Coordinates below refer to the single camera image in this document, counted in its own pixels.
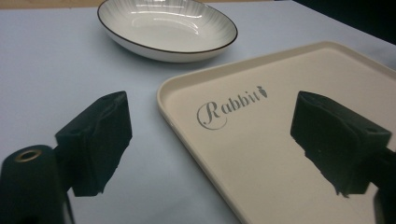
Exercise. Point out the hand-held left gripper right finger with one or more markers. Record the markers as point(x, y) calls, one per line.
point(333, 140)

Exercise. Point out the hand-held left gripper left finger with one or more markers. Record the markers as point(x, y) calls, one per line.
point(96, 143)

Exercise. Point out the cream rectangular tray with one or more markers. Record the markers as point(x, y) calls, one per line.
point(267, 140)

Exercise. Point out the white bowl with dark rim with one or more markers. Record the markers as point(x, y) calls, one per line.
point(168, 29)

